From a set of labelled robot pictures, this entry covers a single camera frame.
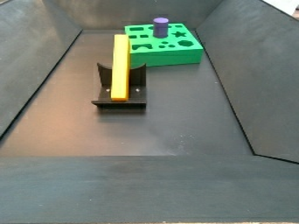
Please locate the orange rectangular block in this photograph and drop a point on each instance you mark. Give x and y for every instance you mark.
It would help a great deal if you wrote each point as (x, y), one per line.
(121, 68)

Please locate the black curved fixture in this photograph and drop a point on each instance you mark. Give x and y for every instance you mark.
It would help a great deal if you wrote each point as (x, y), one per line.
(137, 100)

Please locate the green foam shape board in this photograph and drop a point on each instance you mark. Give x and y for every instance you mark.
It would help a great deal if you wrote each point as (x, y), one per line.
(178, 49)

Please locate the purple cylinder peg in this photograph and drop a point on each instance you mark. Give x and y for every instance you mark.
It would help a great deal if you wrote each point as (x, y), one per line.
(161, 27)

